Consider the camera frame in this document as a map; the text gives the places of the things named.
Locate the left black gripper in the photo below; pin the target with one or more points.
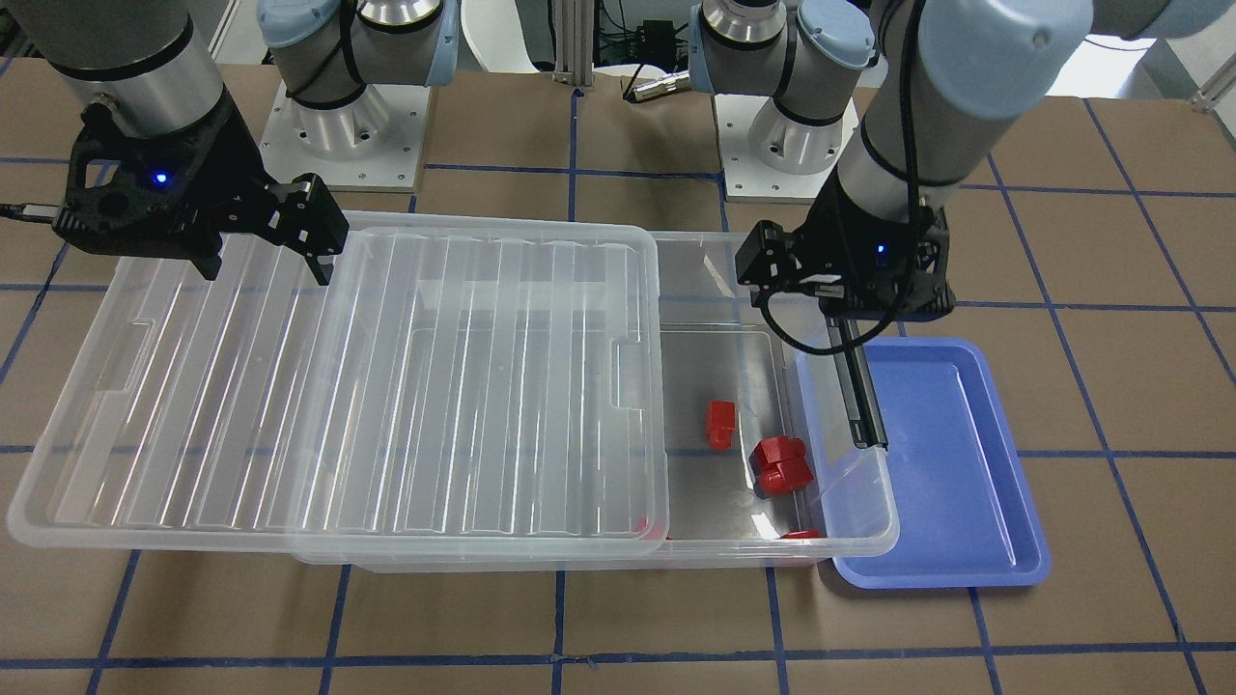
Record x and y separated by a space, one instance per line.
842 241

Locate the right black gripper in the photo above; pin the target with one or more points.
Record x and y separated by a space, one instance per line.
224 166

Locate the red block from tray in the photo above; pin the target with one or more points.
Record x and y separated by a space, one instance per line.
721 424

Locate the clear plastic box lid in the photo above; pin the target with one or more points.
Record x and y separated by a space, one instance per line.
463 389

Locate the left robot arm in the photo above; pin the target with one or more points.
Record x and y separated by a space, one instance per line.
959 74

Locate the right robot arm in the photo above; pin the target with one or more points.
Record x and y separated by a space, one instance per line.
147 55

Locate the clear plastic storage box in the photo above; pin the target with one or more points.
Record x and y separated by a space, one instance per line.
714 347

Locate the white chair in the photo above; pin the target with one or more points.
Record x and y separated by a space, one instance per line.
493 32

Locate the blue plastic tray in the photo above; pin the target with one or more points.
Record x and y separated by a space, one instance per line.
966 511

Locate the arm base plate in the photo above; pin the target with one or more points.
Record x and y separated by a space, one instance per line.
767 159
371 145

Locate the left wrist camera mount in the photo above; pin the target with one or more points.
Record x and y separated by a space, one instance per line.
890 268

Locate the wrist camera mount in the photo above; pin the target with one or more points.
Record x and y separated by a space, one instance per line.
890 268
119 198

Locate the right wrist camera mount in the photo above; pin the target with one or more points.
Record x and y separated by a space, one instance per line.
119 198

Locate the black box latch handle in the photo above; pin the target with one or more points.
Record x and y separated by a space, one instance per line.
865 421

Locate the aluminium frame post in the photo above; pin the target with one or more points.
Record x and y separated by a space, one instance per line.
574 25

